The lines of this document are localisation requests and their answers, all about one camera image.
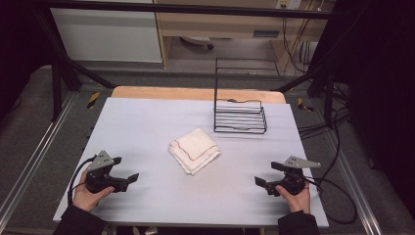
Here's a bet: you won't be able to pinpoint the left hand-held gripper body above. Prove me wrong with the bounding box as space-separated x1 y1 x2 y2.
85 150 129 195

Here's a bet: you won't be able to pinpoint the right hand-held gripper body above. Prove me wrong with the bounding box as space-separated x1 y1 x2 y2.
265 156 322 197

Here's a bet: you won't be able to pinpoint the black wire rack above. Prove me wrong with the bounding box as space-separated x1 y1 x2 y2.
213 57 282 135

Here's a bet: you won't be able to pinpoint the white towel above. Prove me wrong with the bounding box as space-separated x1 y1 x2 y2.
168 127 222 176

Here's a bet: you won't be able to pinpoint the person's right hand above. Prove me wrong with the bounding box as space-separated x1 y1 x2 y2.
275 180 312 215

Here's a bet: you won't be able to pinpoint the person's left hand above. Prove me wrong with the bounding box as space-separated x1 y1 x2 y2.
71 169 115 213

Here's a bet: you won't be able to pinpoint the white table mat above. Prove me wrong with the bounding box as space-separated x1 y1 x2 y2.
53 97 330 229

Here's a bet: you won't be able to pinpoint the yellow black tape marker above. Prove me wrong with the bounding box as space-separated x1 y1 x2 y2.
86 91 101 110
297 97 314 113

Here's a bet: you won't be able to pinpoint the wooden table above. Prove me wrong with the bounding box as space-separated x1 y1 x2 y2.
111 85 287 105

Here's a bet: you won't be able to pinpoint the black metal stand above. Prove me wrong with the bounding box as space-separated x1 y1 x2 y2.
32 6 117 122
276 0 373 129

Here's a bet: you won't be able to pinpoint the white cabinet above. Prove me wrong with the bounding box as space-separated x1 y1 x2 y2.
50 7 163 64

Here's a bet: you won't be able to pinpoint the black curtain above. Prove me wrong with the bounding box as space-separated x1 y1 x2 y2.
0 0 55 112
321 0 415 212

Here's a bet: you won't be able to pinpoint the office chair base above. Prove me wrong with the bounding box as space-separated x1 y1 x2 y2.
180 35 215 51

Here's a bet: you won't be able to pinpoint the wooden desk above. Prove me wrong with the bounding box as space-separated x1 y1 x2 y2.
152 0 337 71

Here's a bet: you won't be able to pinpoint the black metal crossbar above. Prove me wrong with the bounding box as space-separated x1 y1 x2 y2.
38 0 335 20

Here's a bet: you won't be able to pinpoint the left hand-held gripper cable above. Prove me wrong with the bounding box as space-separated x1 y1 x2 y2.
67 155 98 207

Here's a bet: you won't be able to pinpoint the hand-held gripper cable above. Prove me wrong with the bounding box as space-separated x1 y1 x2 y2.
67 155 98 207
304 176 358 226

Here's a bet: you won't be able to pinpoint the bundle of black floor cables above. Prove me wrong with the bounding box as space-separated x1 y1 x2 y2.
298 82 351 141

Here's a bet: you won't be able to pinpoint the right hand-held gripper cable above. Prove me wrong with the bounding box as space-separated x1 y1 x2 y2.
304 176 358 226

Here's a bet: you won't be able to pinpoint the aluminium floor rail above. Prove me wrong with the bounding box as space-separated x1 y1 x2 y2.
0 93 76 227
325 129 384 235

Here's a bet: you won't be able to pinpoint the hanging cables under desk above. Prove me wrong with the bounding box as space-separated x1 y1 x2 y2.
281 13 316 73

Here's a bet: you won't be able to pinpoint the white wall socket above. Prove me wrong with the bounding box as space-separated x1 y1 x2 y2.
275 0 303 11

